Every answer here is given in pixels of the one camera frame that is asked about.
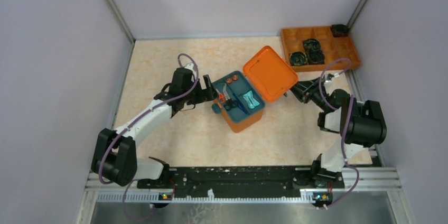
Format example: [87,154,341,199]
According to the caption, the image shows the orange small scissors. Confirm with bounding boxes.
[215,88,226,103]

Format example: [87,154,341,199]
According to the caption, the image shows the black handled scissors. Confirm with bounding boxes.
[222,83,238,111]

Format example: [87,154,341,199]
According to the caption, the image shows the teal divided tray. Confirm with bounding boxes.
[212,71,265,124]

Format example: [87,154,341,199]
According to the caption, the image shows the orange medicine box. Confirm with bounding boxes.
[221,46,298,133]

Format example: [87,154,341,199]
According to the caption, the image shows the blue tweezers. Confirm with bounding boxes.
[234,99,249,115]

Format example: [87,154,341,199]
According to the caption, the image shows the teal clip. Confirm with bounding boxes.
[252,91,260,107]
[243,91,255,109]

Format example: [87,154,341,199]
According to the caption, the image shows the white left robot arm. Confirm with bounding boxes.
[91,63,217,186]

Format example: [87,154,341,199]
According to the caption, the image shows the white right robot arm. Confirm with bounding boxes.
[290,74,387,182]

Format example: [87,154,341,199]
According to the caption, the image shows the black tape roll left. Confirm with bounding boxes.
[289,51,308,66]

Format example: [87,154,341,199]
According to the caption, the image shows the black tape roll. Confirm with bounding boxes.
[306,50,325,65]
[302,38,321,52]
[289,51,308,66]

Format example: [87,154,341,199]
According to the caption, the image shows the black tape roll right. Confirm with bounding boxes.
[306,50,325,65]

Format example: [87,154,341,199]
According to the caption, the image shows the black tape roll upper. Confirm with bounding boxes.
[302,38,321,52]

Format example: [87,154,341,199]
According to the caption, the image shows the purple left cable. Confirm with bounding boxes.
[98,53,200,222]

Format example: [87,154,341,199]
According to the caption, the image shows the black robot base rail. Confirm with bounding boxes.
[137,161,345,207]

